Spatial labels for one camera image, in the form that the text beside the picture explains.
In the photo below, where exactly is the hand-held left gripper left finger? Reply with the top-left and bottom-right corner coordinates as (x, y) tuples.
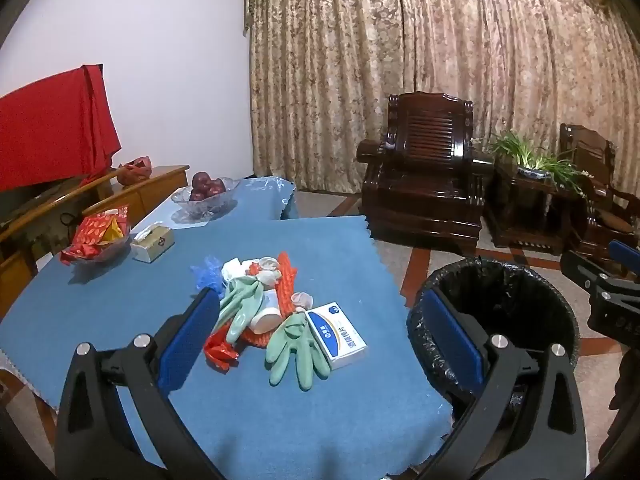
(54, 287), (223, 480)

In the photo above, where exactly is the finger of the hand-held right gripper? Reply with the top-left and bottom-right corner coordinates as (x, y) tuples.
(608, 239), (640, 281)
(560, 249), (623, 295)

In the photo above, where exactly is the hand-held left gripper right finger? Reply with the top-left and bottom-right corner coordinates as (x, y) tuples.
(421, 289), (588, 480)

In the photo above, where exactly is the shiny red wrapper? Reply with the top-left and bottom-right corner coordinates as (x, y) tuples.
(202, 332), (239, 372)

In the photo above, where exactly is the green rubber glove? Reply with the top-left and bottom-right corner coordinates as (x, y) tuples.
(218, 277), (266, 345)
(265, 311), (332, 391)

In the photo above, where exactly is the blue plastic bag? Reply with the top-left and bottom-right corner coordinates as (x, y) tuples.
(190, 256), (223, 293)

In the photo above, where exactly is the waste bin with black liner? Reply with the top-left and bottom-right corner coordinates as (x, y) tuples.
(406, 256), (581, 428)

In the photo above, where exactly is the white tissue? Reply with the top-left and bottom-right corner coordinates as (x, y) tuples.
(221, 257), (251, 286)

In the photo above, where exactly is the blue and white box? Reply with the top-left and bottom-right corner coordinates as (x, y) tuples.
(304, 301), (368, 371)

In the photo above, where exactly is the dark wooden cushioned armchair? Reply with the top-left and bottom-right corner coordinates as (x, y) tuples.
(557, 122), (640, 276)

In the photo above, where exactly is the dark wooden side table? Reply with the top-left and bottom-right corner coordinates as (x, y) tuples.
(482, 157), (576, 256)

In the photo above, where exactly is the beige tissue box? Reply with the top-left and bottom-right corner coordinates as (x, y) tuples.
(130, 225), (176, 263)

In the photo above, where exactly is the glass candy dish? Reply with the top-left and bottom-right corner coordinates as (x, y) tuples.
(67, 234), (132, 267)

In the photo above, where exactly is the potted green plant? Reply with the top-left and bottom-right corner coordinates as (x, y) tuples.
(487, 130), (588, 196)

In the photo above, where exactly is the glass fruit bowl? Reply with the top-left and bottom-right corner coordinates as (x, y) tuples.
(171, 176), (240, 222)

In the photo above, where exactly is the blue scalloped tablecloth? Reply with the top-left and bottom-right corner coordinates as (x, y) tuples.
(0, 215), (453, 480)

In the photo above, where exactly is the pile of red candy packets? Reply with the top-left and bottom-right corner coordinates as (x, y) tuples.
(60, 205), (131, 263)

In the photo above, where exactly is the shiny blue table cover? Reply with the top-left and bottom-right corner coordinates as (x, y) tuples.
(127, 176), (299, 233)

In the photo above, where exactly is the wooden cabinet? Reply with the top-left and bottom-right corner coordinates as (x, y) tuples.
(0, 164), (191, 306)

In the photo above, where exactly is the dark wooden slatted armchair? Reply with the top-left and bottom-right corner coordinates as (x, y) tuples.
(356, 91), (496, 256)

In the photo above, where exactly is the small red woven basket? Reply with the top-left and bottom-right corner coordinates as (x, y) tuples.
(116, 156), (153, 187)

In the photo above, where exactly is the red cloth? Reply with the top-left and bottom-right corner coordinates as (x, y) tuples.
(0, 64), (122, 193)

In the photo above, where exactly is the beige patterned curtain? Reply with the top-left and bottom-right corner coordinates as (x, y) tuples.
(243, 0), (640, 196)

